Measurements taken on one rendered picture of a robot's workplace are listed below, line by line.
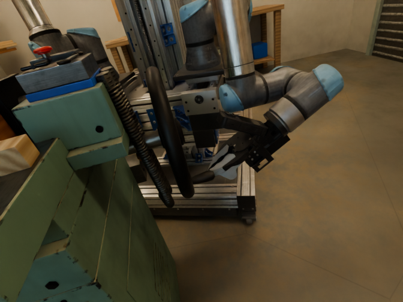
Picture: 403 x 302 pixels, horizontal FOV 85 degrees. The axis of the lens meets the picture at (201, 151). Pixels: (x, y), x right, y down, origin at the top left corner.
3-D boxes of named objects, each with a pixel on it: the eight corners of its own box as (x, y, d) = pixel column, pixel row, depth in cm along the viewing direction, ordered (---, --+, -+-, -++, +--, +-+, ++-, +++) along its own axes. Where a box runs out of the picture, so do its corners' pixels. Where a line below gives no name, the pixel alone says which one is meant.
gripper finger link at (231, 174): (221, 193, 54) (250, 169, 52) (206, 181, 51) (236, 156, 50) (218, 185, 57) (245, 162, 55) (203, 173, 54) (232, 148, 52)
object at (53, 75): (95, 86, 34) (77, 48, 31) (22, 105, 33) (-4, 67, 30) (106, 69, 45) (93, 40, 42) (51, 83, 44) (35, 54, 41)
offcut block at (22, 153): (12, 161, 31) (-4, 141, 30) (40, 153, 32) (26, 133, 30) (0, 177, 28) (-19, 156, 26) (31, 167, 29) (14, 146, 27)
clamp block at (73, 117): (122, 137, 38) (99, 87, 33) (43, 159, 37) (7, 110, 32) (127, 108, 50) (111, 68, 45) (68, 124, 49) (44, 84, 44)
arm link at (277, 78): (252, 71, 60) (271, 79, 50) (290, 60, 61) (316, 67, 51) (254, 98, 64) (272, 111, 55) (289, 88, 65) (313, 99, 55)
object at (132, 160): (147, 180, 80) (140, 163, 76) (114, 190, 79) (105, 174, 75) (147, 168, 87) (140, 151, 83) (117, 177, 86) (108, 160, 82)
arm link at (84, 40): (111, 56, 99) (98, 22, 91) (83, 65, 92) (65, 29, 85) (102, 56, 107) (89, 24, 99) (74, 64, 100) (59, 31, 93)
